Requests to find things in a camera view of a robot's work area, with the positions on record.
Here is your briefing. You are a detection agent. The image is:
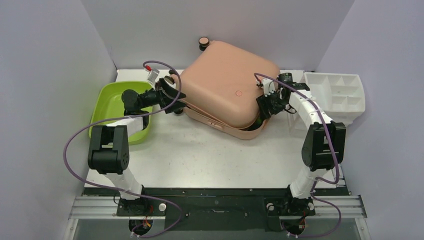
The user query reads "pink hard-shell suitcase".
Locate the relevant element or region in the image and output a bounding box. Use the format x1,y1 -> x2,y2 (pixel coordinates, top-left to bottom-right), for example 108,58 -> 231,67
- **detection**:
164,36 -> 280,140

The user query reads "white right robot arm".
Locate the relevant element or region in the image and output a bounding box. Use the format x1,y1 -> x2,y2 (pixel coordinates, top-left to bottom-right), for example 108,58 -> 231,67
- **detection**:
254,72 -> 346,215

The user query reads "green plastic tray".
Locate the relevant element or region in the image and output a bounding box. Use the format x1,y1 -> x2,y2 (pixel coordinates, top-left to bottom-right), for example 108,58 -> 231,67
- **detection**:
90,81 -> 153,145

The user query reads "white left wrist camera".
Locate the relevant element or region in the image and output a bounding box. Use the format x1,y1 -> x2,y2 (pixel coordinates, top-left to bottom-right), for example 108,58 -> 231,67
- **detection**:
146,68 -> 160,85

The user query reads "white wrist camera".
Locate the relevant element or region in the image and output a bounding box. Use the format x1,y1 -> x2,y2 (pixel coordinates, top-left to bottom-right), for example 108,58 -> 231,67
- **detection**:
258,78 -> 277,97
146,68 -> 160,85

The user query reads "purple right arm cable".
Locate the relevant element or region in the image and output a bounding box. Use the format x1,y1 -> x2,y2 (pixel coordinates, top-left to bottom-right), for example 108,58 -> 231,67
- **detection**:
253,72 -> 342,239

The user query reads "white plastic drawer organizer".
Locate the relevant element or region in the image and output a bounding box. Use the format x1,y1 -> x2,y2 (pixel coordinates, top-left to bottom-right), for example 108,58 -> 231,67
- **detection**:
292,70 -> 366,126

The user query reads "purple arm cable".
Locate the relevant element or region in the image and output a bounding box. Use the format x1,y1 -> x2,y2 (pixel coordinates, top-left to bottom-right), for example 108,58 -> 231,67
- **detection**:
253,72 -> 342,239
62,60 -> 183,239

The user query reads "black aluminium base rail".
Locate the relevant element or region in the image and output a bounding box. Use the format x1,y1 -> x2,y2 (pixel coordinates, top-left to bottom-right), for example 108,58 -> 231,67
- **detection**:
64,187 -> 371,240

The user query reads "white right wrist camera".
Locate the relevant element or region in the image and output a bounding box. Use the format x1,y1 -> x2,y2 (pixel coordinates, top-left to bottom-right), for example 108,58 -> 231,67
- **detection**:
258,78 -> 277,97

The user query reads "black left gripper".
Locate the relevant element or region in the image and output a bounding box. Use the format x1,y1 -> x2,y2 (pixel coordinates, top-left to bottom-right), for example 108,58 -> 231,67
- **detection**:
139,78 -> 188,114

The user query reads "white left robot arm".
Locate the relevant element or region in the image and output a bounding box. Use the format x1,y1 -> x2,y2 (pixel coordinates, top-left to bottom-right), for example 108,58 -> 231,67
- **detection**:
87,78 -> 186,215

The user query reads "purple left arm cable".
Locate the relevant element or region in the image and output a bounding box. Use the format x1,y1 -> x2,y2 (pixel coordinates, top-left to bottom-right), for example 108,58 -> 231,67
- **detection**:
62,60 -> 183,239

